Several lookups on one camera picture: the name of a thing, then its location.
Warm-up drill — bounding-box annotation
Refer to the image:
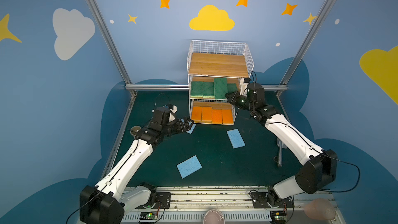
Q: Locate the blue sponge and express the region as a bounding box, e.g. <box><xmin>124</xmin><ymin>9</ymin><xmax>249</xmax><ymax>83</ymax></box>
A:
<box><xmin>227</xmin><ymin>129</ymin><xmax>245</xmax><ymax>149</ymax></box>
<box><xmin>186</xmin><ymin>123</ymin><xmax>196</xmax><ymax>134</ymax></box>
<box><xmin>177</xmin><ymin>156</ymin><xmax>202</xmax><ymax>178</ymax></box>

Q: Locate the green sponge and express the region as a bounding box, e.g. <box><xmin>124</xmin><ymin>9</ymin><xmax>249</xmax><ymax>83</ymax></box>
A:
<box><xmin>190</xmin><ymin>82</ymin><xmax>204</xmax><ymax>98</ymax></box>
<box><xmin>214</xmin><ymin>77</ymin><xmax>228</xmax><ymax>100</ymax></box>
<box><xmin>227</xmin><ymin>83</ymin><xmax>238</xmax><ymax>93</ymax></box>
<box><xmin>203</xmin><ymin>82</ymin><xmax>215</xmax><ymax>99</ymax></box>

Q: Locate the orange sponge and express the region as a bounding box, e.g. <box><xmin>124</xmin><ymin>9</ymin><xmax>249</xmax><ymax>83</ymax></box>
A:
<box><xmin>212</xmin><ymin>109</ymin><xmax>223</xmax><ymax>124</ymax></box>
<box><xmin>221</xmin><ymin>109</ymin><xmax>234</xmax><ymax>125</ymax></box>
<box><xmin>202</xmin><ymin>106</ymin><xmax>212</xmax><ymax>123</ymax></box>
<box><xmin>191</xmin><ymin>106</ymin><xmax>202</xmax><ymax>122</ymax></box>

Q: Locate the blue sponge front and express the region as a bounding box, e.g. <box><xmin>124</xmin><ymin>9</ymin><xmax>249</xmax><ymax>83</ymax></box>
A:
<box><xmin>177</xmin><ymin>156</ymin><xmax>202</xmax><ymax>178</ymax></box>

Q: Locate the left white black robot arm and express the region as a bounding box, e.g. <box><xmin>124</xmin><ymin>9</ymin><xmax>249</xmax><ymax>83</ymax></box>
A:
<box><xmin>78</xmin><ymin>104</ymin><xmax>194</xmax><ymax>224</ymax></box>

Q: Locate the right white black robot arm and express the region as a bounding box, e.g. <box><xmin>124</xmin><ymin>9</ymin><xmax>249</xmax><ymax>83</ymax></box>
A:
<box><xmin>226</xmin><ymin>83</ymin><xmax>337</xmax><ymax>206</ymax></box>

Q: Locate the beige ceramic mug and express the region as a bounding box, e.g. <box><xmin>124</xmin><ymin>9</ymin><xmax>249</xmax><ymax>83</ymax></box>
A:
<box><xmin>129</xmin><ymin>125</ymin><xmax>141</xmax><ymax>137</ymax></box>

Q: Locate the silver metal scoop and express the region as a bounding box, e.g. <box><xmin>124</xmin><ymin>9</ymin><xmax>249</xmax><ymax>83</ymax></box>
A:
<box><xmin>277</xmin><ymin>139</ymin><xmax>283</xmax><ymax>167</ymax></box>

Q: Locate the left green circuit board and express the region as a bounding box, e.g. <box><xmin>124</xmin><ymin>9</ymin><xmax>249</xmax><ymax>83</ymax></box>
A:
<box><xmin>139</xmin><ymin>212</ymin><xmax>158</xmax><ymax>222</ymax></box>

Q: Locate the green circuit board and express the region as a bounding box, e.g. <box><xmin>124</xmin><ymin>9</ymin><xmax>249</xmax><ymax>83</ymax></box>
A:
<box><xmin>269</xmin><ymin>212</ymin><xmax>287</xmax><ymax>224</ymax></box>
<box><xmin>139</xmin><ymin>212</ymin><xmax>158</xmax><ymax>222</ymax></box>

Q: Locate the pink bowl front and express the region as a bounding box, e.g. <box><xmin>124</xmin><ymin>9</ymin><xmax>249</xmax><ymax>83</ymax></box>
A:
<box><xmin>203</xmin><ymin>209</ymin><xmax>225</xmax><ymax>224</ymax></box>

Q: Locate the right green circuit board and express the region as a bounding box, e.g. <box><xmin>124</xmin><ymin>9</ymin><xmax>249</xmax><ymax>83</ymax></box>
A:
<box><xmin>269</xmin><ymin>212</ymin><xmax>287</xmax><ymax>224</ymax></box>

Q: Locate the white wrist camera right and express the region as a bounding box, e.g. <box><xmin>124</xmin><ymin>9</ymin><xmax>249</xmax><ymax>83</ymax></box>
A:
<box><xmin>240</xmin><ymin>77</ymin><xmax>251</xmax><ymax>95</ymax></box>

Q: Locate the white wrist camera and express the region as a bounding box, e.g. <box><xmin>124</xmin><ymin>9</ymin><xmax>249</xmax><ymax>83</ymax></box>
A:
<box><xmin>240</xmin><ymin>77</ymin><xmax>251</xmax><ymax>95</ymax></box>
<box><xmin>167</xmin><ymin>104</ymin><xmax>177</xmax><ymax>114</ymax></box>

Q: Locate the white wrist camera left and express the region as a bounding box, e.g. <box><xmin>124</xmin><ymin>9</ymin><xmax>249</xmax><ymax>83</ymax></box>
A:
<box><xmin>167</xmin><ymin>104</ymin><xmax>177</xmax><ymax>114</ymax></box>

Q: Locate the white wire wooden shelf rack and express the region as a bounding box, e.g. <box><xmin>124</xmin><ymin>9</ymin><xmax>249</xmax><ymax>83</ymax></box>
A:
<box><xmin>187</xmin><ymin>40</ymin><xmax>255</xmax><ymax>125</ymax></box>

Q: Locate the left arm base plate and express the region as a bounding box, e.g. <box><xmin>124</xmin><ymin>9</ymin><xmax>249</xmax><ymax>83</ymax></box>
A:
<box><xmin>148</xmin><ymin>192</ymin><xmax>171</xmax><ymax>209</ymax></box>

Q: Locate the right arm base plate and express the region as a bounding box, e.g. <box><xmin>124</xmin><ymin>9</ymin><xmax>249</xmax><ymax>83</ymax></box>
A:
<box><xmin>249</xmin><ymin>190</ymin><xmax>294</xmax><ymax>208</ymax></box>

